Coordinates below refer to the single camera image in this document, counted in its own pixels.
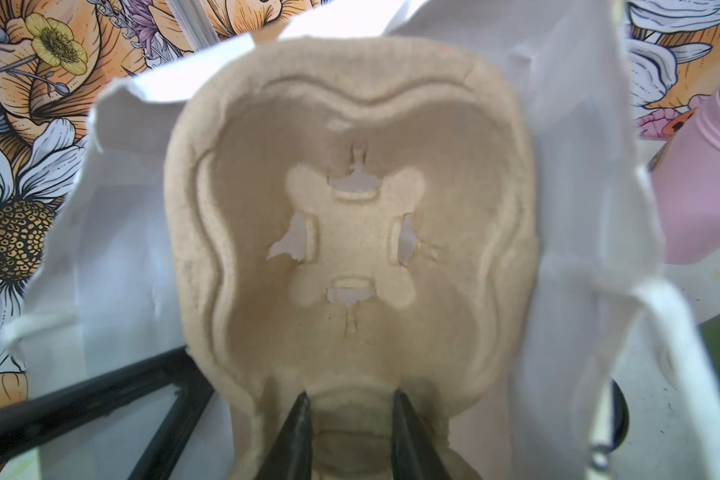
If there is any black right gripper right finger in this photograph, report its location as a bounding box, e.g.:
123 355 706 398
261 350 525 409
391 389 450 480

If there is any pink cup holder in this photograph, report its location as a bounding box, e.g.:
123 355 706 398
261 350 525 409
651 92 720 265

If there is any brown cup carrier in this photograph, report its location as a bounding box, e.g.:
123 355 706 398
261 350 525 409
164 37 540 479

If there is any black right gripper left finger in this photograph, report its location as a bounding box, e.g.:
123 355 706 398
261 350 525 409
255 392 312 480

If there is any white floral gift bag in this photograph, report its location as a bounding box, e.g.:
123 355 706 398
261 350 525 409
0 1 720 479

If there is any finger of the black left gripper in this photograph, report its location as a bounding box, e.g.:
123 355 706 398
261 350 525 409
0 348 214 479

